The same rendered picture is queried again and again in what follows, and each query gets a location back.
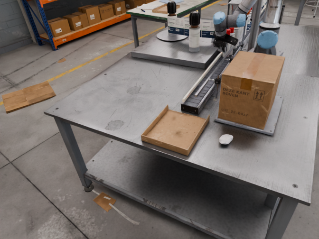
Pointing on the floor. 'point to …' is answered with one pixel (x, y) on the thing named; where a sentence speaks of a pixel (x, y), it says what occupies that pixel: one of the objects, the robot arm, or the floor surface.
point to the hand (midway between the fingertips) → (226, 51)
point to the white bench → (188, 5)
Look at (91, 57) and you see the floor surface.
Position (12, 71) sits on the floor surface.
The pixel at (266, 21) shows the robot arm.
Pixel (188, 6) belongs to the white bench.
